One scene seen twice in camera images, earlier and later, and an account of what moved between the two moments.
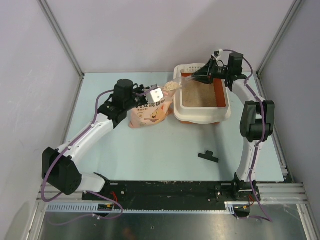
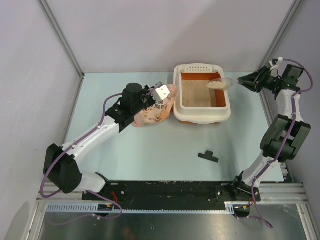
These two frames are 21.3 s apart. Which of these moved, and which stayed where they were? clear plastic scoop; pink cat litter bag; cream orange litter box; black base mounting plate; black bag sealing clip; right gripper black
Moved: right gripper black; clear plastic scoop
Stayed: black base mounting plate; pink cat litter bag; cream orange litter box; black bag sealing clip
